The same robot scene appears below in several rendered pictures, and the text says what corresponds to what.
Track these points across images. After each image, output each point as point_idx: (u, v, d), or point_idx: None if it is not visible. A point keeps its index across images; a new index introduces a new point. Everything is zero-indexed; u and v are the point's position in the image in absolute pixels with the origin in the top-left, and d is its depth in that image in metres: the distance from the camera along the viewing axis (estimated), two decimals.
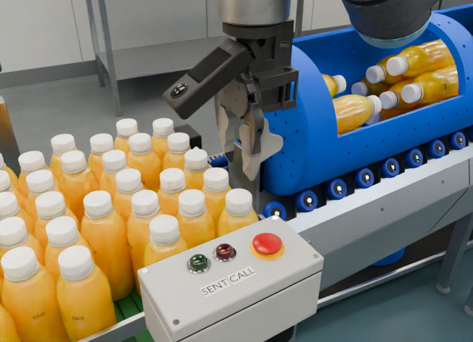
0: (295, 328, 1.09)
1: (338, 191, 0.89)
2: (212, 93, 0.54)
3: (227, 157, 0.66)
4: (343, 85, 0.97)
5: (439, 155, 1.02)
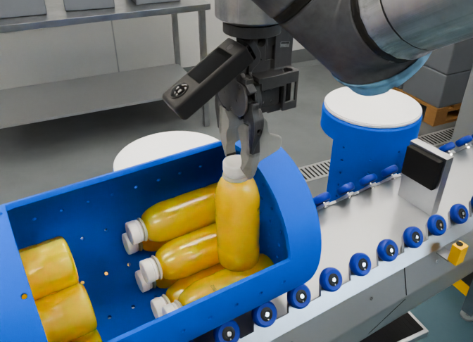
0: None
1: None
2: (212, 93, 0.54)
3: None
4: None
5: None
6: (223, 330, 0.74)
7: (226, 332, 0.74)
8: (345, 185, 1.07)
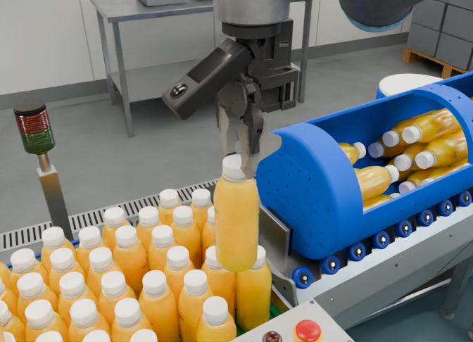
0: None
1: (357, 254, 0.99)
2: (212, 93, 0.54)
3: None
4: (363, 152, 1.07)
5: (446, 214, 1.12)
6: None
7: None
8: None
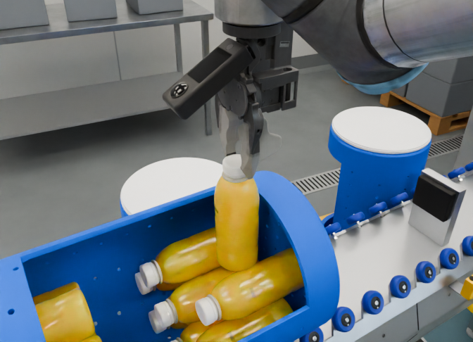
0: None
1: None
2: (212, 93, 0.54)
3: None
4: None
5: None
6: None
7: None
8: (355, 215, 1.06)
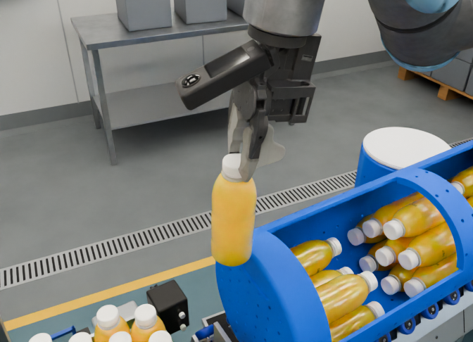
0: None
1: None
2: (222, 91, 0.54)
3: None
4: (338, 250, 0.95)
5: (429, 316, 0.99)
6: None
7: None
8: None
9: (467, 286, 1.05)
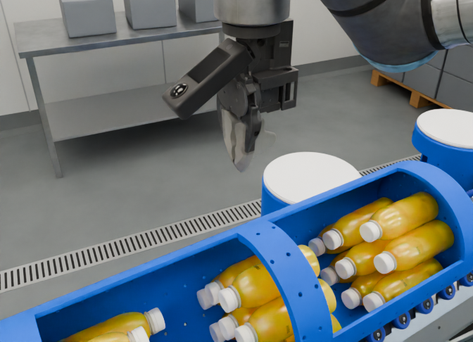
0: None
1: None
2: (212, 93, 0.54)
3: (236, 165, 0.64)
4: (160, 325, 0.77)
5: None
6: (400, 314, 0.95)
7: (402, 317, 0.95)
8: None
9: None
